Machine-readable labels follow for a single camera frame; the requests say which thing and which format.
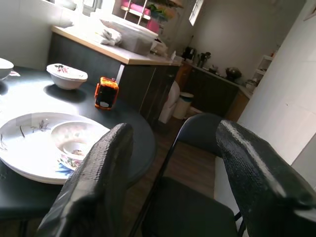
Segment lidded floral white bowl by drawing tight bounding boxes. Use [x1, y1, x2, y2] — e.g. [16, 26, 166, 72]
[46, 63, 88, 91]

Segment white open shelf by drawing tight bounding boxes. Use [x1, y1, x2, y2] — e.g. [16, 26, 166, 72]
[254, 54, 275, 83]

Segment crumpled white cloth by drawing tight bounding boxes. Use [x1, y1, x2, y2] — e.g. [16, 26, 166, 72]
[95, 28, 123, 47]

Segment white pedal bin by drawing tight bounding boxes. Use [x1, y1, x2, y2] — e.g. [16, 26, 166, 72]
[172, 92, 195, 119]

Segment dark cabinet wooden top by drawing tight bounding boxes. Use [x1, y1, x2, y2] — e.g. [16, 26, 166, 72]
[50, 24, 184, 129]

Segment orange black cube gadget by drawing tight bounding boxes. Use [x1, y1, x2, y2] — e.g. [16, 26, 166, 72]
[94, 76, 119, 110]

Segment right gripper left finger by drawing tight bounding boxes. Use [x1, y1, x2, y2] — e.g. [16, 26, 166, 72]
[36, 122, 134, 237]

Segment white bowl blue pattern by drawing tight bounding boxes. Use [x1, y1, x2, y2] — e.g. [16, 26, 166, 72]
[0, 58, 14, 81]

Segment dark round pot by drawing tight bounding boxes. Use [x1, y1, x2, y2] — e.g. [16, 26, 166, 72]
[226, 66, 242, 81]

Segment white plastic bag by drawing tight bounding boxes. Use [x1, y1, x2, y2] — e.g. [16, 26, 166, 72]
[151, 39, 171, 57]

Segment black folding chair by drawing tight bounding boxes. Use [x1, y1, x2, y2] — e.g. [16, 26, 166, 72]
[129, 113, 247, 237]

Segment floral white plate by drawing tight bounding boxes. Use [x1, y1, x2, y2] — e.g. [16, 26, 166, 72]
[0, 112, 111, 185]

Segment small bright window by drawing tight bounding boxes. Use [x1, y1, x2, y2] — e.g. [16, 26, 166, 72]
[189, 0, 204, 25]

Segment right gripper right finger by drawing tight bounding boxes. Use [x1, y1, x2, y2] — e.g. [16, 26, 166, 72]
[215, 119, 316, 237]

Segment dark low sideboard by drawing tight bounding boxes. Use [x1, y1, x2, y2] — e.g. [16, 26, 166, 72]
[182, 61, 250, 122]

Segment black round table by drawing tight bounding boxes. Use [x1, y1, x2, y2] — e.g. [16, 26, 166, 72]
[0, 66, 157, 220]

